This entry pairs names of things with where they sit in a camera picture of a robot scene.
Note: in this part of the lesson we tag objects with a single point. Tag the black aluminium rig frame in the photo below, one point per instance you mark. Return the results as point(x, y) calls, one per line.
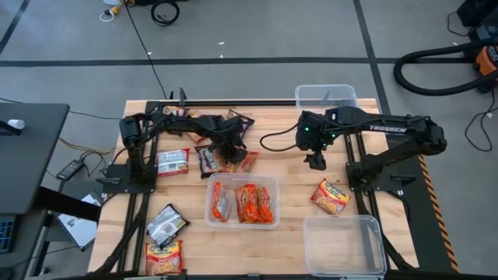
point(264, 102)

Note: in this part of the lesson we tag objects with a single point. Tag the black power adapter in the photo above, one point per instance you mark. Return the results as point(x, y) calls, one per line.
point(71, 169)

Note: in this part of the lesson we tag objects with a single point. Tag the white paper sheets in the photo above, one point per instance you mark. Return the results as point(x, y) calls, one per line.
point(78, 231)

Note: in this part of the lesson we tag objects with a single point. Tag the orange black vacuum cleaner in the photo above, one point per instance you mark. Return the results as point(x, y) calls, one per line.
point(488, 62)

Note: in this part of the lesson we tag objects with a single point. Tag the black desk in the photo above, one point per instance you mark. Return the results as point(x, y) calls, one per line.
point(27, 163)

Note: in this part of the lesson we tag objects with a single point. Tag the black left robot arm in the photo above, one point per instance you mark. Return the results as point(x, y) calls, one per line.
point(183, 123)

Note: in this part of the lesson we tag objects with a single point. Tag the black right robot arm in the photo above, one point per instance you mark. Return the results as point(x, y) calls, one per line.
point(389, 128)

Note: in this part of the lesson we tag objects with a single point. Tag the black equipment case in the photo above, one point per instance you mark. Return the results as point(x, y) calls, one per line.
point(480, 11)

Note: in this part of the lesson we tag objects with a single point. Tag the labelled clear plastic bin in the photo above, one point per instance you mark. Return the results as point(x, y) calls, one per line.
point(233, 179)

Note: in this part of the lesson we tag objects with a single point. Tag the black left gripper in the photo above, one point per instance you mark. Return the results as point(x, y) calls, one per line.
point(229, 134)

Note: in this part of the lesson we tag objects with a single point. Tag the small white object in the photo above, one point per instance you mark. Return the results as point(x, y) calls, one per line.
point(16, 124)

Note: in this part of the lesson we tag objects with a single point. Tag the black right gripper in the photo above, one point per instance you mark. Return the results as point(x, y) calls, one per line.
point(313, 134)

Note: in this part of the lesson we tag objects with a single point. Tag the blue lit keyboard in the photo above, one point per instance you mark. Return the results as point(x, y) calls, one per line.
point(5, 235)

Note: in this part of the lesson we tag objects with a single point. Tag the black platform with hazard stripes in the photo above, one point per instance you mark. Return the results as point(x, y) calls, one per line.
point(424, 233)

